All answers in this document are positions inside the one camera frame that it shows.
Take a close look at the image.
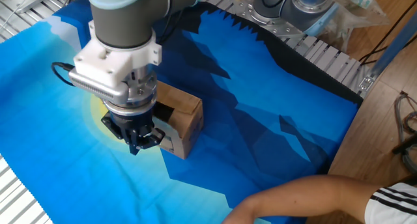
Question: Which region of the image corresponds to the black camera cable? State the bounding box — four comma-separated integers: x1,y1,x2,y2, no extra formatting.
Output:
51,61,76,87

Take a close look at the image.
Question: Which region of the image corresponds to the person's bare forearm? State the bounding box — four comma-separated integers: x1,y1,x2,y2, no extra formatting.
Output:
242,175,381,224

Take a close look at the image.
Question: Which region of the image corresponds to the black floor cable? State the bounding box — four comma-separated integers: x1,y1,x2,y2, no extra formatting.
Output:
358,0,417,66

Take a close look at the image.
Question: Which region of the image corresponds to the person's bare hand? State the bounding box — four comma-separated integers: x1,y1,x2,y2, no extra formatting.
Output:
221,203,261,224

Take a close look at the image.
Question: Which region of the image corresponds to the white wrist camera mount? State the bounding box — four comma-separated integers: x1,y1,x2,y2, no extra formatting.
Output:
73,20,163,88

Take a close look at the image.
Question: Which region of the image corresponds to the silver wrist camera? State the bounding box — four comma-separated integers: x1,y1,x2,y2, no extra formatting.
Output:
68,67,130,105

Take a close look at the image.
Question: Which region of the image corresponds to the aluminium frame bar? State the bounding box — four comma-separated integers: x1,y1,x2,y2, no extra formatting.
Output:
358,12,417,94

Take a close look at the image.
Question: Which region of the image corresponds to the grey cable bundle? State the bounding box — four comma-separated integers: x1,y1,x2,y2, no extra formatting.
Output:
392,91,417,175

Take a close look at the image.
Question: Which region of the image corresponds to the clear plastic bag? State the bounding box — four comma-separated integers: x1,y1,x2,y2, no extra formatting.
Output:
321,0,390,52

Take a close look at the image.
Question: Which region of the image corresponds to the white sleeve with black stripes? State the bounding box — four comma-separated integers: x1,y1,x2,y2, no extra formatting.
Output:
364,182,417,224

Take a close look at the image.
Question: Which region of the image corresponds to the black furniture leg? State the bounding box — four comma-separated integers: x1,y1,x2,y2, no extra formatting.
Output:
392,134,417,155

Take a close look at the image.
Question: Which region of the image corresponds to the brown cardboard box with label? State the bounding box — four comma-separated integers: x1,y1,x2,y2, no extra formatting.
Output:
152,80,205,160

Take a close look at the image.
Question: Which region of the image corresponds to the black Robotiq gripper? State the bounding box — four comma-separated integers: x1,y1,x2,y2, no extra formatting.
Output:
100,108,165,156

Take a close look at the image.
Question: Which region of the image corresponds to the blue mountain print cloth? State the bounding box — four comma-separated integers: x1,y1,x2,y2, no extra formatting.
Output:
0,0,364,224

